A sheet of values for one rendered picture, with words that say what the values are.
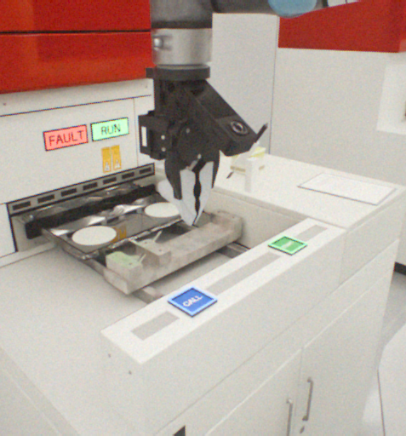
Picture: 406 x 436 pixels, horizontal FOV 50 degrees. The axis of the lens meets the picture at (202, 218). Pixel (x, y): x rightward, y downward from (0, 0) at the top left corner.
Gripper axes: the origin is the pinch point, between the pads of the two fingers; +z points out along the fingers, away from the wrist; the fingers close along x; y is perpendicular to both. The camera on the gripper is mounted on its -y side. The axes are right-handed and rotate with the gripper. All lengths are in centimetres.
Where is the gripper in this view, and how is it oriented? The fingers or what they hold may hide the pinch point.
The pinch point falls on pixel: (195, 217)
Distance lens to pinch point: 61.4
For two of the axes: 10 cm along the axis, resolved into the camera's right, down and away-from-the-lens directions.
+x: -7.0, 2.9, -6.6
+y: -7.2, -2.8, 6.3
